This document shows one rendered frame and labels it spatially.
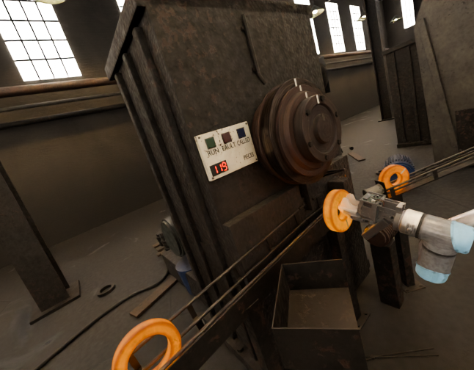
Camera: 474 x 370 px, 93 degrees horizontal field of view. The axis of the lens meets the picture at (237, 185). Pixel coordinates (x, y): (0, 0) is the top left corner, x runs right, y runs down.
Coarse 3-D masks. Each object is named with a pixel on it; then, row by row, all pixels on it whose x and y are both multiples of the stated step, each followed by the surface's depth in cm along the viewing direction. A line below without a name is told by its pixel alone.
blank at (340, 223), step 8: (336, 192) 81; (344, 192) 84; (328, 200) 80; (336, 200) 81; (328, 208) 79; (336, 208) 81; (328, 216) 79; (336, 216) 80; (344, 216) 85; (328, 224) 81; (336, 224) 80; (344, 224) 83
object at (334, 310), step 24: (288, 264) 80; (312, 264) 78; (336, 264) 75; (288, 288) 83; (312, 288) 81; (336, 288) 78; (288, 312) 75; (312, 312) 72; (336, 312) 70; (288, 336) 57; (312, 336) 55; (336, 336) 53; (360, 336) 51; (288, 360) 59; (312, 360) 57; (336, 360) 55; (360, 360) 53
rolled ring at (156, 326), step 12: (144, 324) 64; (156, 324) 65; (168, 324) 67; (132, 336) 61; (144, 336) 63; (168, 336) 67; (180, 336) 69; (120, 348) 60; (132, 348) 61; (168, 348) 69; (180, 348) 69; (120, 360) 59
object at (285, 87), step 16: (288, 80) 94; (304, 80) 100; (272, 96) 93; (272, 112) 89; (272, 128) 89; (272, 144) 89; (272, 160) 94; (288, 176) 95; (304, 176) 101; (320, 176) 108
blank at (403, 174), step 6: (384, 168) 126; (390, 168) 123; (396, 168) 123; (402, 168) 123; (384, 174) 124; (390, 174) 124; (402, 174) 124; (408, 174) 124; (384, 180) 124; (402, 180) 125; (390, 186) 125
